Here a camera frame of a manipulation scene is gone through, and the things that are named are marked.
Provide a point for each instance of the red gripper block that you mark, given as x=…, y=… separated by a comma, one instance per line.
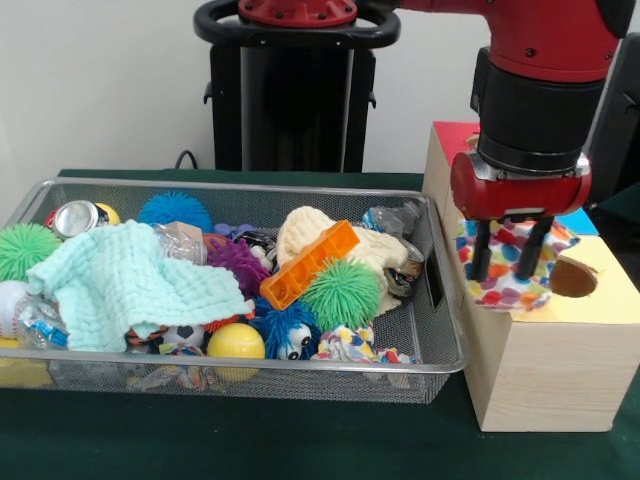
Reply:
x=520, y=197

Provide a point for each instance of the white polka dot cloth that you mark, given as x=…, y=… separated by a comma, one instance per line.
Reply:
x=505, y=295

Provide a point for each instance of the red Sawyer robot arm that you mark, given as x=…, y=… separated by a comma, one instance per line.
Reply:
x=550, y=50

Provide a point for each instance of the shallow mesh bin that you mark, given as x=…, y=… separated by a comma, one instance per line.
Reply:
x=440, y=320

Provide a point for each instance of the wooden box with three holes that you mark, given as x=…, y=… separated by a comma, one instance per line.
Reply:
x=550, y=375

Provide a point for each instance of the dark green table cloth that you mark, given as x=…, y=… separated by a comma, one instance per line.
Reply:
x=250, y=440
x=625, y=202

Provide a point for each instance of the green spiky rubber ball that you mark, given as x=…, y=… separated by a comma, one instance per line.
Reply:
x=25, y=250
x=340, y=295

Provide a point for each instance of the orange plastic block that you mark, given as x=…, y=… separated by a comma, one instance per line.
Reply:
x=310, y=260

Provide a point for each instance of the cream knitted cloth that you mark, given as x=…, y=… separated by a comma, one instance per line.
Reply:
x=300, y=230

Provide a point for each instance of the blue furry toy with eyes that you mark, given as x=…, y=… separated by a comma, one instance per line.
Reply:
x=280, y=325

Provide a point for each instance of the purple spiky rubber ball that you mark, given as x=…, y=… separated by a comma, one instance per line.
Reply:
x=237, y=262

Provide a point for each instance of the smooth yellow ball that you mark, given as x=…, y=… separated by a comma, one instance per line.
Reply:
x=235, y=342

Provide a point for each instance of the blue spiky rubber ball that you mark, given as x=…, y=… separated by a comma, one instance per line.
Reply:
x=172, y=212

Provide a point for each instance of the mint green cloth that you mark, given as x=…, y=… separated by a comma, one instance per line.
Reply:
x=125, y=280

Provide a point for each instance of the crushed silver drink can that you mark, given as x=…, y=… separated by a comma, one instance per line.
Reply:
x=77, y=217

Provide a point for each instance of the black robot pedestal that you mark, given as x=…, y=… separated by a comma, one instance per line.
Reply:
x=300, y=100

